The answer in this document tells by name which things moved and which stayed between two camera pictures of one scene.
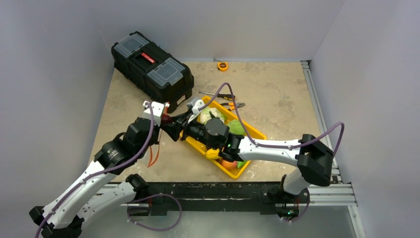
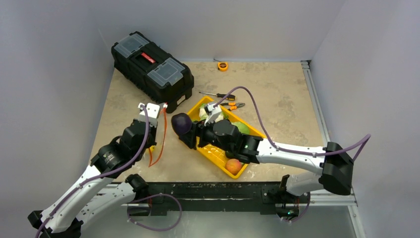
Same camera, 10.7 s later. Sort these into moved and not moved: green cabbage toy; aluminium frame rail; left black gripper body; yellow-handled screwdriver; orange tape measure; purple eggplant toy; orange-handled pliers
Moved: purple eggplant toy
Not moved: orange tape measure; orange-handled pliers; green cabbage toy; left black gripper body; aluminium frame rail; yellow-handled screwdriver
